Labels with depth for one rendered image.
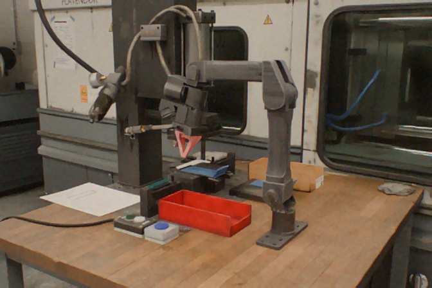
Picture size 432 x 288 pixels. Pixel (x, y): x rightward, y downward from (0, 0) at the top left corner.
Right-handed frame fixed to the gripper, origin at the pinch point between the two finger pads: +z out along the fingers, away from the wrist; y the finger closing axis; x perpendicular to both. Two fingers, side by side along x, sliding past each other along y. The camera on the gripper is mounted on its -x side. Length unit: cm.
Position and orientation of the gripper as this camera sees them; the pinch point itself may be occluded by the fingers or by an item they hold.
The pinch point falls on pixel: (184, 153)
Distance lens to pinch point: 137.6
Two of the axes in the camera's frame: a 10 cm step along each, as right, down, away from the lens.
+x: 8.5, 2.8, -4.5
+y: -4.8, 0.5, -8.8
